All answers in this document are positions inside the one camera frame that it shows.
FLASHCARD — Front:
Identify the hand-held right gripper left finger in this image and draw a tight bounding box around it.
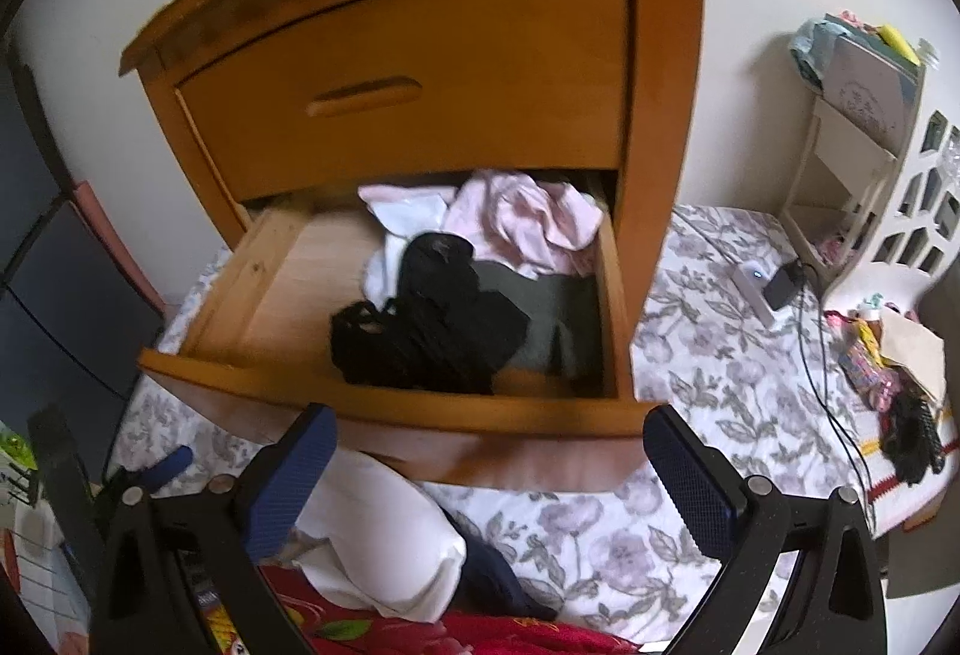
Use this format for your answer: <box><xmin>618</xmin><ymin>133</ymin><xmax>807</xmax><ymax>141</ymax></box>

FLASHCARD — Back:
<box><xmin>88</xmin><ymin>402</ymin><xmax>340</xmax><ymax>655</ymax></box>

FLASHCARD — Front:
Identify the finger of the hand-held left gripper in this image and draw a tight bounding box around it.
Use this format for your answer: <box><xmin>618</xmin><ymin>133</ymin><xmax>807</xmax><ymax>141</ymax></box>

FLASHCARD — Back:
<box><xmin>26</xmin><ymin>403</ymin><xmax>104</xmax><ymax>592</ymax></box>
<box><xmin>97</xmin><ymin>445</ymin><xmax>194</xmax><ymax>506</ymax></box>

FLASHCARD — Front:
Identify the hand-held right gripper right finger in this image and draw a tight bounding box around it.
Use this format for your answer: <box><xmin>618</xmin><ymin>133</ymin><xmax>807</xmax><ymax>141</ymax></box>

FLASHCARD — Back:
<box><xmin>643</xmin><ymin>403</ymin><xmax>890</xmax><ymax>655</ymax></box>

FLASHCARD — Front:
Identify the white garment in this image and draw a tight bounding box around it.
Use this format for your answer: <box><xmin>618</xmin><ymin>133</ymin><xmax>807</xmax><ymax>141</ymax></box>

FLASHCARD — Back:
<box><xmin>289</xmin><ymin>451</ymin><xmax>467</xmax><ymax>622</ymax></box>

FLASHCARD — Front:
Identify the wooden drawer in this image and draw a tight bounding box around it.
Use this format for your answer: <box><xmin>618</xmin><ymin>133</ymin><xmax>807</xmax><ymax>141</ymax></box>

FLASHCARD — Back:
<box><xmin>174</xmin><ymin>0</ymin><xmax>631</xmax><ymax>202</ymax></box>
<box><xmin>137</xmin><ymin>171</ymin><xmax>661</xmax><ymax>491</ymax></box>

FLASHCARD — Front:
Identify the grey underwear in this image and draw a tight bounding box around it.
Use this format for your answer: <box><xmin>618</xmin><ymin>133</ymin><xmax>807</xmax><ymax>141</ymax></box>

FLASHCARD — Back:
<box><xmin>469</xmin><ymin>261</ymin><xmax>601</xmax><ymax>378</ymax></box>

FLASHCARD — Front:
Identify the navy underwear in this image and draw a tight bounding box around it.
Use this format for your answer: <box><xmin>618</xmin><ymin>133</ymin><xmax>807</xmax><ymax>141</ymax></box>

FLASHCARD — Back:
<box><xmin>442</xmin><ymin>509</ymin><xmax>560</xmax><ymax>622</ymax></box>

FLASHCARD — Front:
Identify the black lace underwear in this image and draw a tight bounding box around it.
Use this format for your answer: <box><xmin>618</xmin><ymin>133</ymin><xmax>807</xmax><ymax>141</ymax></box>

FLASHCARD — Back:
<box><xmin>330</xmin><ymin>232</ymin><xmax>530</xmax><ymax>395</ymax></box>

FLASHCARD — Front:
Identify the pink garment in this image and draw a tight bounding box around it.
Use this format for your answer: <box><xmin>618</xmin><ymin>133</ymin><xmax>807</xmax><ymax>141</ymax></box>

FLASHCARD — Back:
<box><xmin>442</xmin><ymin>169</ymin><xmax>605</xmax><ymax>281</ymax></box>

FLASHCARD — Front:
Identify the closed wooden drawer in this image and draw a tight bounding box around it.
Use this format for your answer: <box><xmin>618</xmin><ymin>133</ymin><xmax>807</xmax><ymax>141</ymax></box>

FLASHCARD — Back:
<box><xmin>174</xmin><ymin>0</ymin><xmax>631</xmax><ymax>202</ymax></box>

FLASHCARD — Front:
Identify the green yellow packet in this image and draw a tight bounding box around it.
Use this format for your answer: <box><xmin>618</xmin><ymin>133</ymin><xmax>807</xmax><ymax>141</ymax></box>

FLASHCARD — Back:
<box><xmin>0</xmin><ymin>422</ymin><xmax>32</xmax><ymax>470</ymax></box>

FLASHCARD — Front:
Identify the grey floral bed sheet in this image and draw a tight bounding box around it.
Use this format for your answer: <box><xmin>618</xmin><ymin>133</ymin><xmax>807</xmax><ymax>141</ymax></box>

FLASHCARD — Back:
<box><xmin>105</xmin><ymin>201</ymin><xmax>901</xmax><ymax>648</ymax></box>

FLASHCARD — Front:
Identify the white power strip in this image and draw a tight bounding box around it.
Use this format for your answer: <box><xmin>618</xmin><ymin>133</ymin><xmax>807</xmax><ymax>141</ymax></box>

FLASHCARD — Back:
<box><xmin>731</xmin><ymin>261</ymin><xmax>777</xmax><ymax>327</ymax></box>

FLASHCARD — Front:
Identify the dark cabinet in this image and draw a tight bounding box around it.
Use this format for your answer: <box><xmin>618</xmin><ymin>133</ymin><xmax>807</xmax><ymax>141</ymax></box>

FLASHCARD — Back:
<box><xmin>0</xmin><ymin>55</ymin><xmax>166</xmax><ymax>446</ymax></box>

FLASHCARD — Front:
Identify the colourful packet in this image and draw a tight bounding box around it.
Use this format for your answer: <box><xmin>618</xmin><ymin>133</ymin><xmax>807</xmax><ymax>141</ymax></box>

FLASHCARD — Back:
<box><xmin>836</xmin><ymin>317</ymin><xmax>901</xmax><ymax>410</ymax></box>

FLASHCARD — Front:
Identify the black charger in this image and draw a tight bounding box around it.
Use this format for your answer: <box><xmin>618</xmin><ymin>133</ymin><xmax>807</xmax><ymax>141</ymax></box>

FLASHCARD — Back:
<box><xmin>763</xmin><ymin>259</ymin><xmax>807</xmax><ymax>311</ymax></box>

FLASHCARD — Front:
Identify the striped white towel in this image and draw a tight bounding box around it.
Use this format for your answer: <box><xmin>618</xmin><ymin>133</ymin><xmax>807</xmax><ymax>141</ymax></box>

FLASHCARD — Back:
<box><xmin>862</xmin><ymin>400</ymin><xmax>960</xmax><ymax>536</ymax></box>

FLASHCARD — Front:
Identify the black cloth bundle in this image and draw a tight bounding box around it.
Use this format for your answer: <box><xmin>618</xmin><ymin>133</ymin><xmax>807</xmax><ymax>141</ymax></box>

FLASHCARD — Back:
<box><xmin>881</xmin><ymin>392</ymin><xmax>947</xmax><ymax>485</ymax></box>

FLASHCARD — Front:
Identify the red floral blanket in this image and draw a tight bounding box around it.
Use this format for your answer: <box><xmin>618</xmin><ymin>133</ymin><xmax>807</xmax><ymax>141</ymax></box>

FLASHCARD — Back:
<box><xmin>191</xmin><ymin>561</ymin><xmax>638</xmax><ymax>655</ymax></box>

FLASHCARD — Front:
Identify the beige paper bag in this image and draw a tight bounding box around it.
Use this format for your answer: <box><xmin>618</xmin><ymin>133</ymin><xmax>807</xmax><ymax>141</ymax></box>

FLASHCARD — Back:
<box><xmin>877</xmin><ymin>310</ymin><xmax>947</xmax><ymax>402</ymax></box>

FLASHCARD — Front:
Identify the white lattice rack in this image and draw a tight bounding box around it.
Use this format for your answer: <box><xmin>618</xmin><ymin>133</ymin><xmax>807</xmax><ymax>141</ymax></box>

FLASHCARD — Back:
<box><xmin>821</xmin><ymin>110</ymin><xmax>960</xmax><ymax>318</ymax></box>

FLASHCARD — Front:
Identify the cream small shelf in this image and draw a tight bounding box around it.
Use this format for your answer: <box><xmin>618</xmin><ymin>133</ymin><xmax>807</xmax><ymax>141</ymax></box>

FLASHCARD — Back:
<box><xmin>780</xmin><ymin>95</ymin><xmax>901</xmax><ymax>281</ymax></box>

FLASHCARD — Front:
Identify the wooden nightstand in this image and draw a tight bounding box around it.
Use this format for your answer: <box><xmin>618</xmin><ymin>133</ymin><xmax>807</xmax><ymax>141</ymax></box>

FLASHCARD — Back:
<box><xmin>118</xmin><ymin>0</ymin><xmax>725</xmax><ymax>356</ymax></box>

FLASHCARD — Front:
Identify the white booklet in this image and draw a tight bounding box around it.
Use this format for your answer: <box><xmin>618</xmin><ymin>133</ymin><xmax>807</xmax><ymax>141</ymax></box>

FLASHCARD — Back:
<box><xmin>821</xmin><ymin>35</ymin><xmax>920</xmax><ymax>142</ymax></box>

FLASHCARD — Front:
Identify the light blue plastic bag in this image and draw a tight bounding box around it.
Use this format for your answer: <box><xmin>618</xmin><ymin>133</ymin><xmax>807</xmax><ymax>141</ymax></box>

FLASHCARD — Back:
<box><xmin>787</xmin><ymin>20</ymin><xmax>835</xmax><ymax>93</ymax></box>

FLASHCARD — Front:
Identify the yellow item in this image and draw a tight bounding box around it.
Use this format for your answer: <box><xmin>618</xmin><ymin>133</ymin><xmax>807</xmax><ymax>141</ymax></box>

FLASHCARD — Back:
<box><xmin>877</xmin><ymin>25</ymin><xmax>920</xmax><ymax>65</ymax></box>

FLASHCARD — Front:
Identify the black charger cable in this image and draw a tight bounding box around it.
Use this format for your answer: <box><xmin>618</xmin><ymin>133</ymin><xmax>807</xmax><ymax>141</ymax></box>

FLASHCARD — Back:
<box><xmin>795</xmin><ymin>261</ymin><xmax>878</xmax><ymax>536</ymax></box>

